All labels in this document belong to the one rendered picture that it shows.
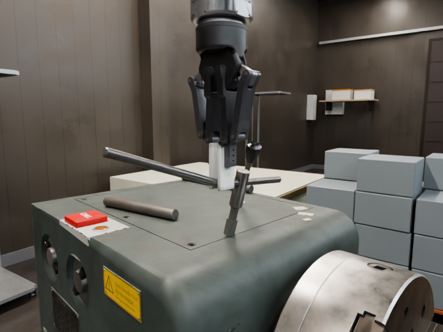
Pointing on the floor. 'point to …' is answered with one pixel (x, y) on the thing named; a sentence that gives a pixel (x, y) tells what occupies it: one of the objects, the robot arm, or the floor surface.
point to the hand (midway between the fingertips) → (221, 165)
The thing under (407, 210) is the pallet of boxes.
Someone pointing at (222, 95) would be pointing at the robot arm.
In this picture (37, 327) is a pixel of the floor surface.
